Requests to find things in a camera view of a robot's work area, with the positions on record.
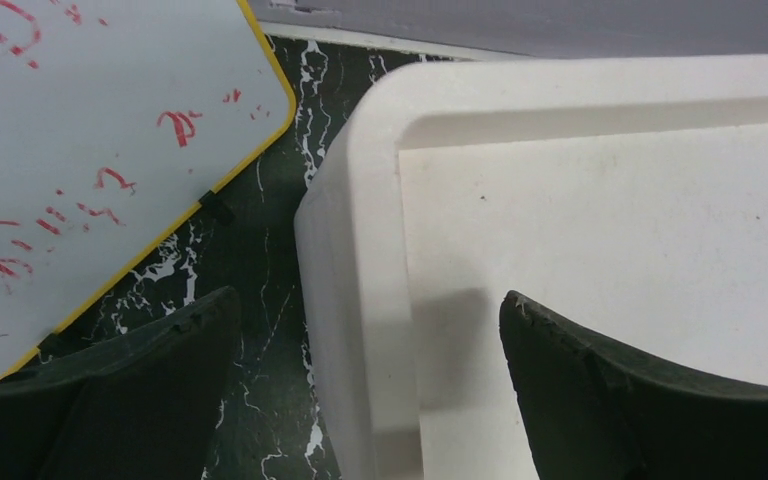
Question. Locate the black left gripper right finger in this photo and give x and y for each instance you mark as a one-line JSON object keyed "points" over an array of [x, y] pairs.
{"points": [[597, 408]]}

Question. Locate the yellow framed whiteboard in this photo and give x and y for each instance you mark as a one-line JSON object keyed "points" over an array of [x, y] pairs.
{"points": [[117, 119]]}

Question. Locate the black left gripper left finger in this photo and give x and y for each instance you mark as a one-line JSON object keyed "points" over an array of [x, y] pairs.
{"points": [[143, 405]]}

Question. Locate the white plastic drawer organizer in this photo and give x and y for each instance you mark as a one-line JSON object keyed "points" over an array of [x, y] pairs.
{"points": [[628, 195]]}

